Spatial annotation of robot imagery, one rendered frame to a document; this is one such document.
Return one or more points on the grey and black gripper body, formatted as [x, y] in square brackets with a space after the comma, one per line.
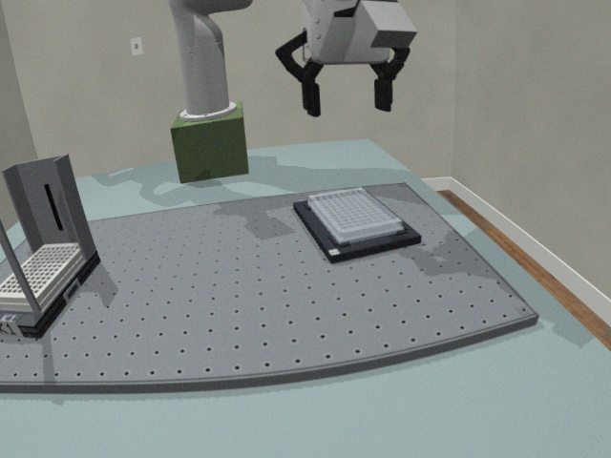
[336, 40]

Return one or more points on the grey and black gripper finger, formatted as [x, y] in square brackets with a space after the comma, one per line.
[305, 75]
[386, 73]

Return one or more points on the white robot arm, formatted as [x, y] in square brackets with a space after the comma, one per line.
[383, 23]

